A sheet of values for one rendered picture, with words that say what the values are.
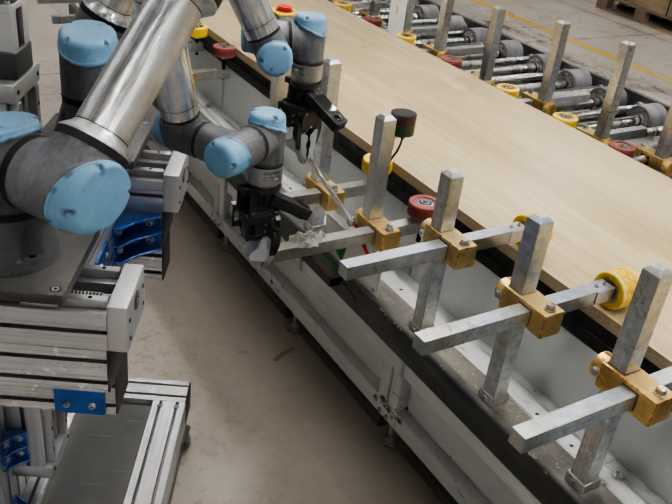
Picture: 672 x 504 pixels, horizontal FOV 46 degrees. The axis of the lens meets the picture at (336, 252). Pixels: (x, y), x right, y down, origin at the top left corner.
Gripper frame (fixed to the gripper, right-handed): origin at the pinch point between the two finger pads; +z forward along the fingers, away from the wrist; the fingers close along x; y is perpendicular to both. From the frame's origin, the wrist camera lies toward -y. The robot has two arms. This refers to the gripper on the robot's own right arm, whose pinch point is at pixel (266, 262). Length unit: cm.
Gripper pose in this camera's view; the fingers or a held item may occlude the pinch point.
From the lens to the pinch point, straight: 176.4
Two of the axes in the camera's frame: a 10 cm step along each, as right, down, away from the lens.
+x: 5.1, 4.8, -7.1
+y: -8.6, 1.8, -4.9
